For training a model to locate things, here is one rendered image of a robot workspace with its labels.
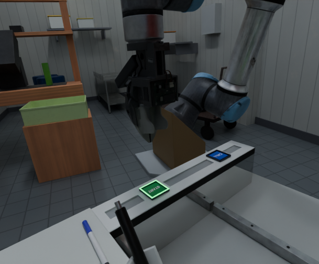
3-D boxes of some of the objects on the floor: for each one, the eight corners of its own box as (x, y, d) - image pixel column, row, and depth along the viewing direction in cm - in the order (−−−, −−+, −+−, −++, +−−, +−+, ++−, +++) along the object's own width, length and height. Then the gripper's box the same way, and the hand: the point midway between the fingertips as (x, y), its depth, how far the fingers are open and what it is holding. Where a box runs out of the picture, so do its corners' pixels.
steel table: (119, 98, 667) (115, 68, 636) (135, 109, 521) (131, 72, 490) (98, 101, 645) (92, 71, 614) (108, 113, 499) (102, 75, 468)
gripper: (140, 41, 35) (150, 157, 43) (180, 40, 40) (183, 143, 48) (115, 44, 42) (128, 145, 49) (152, 43, 47) (158, 134, 54)
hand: (147, 136), depth 50 cm, fingers closed
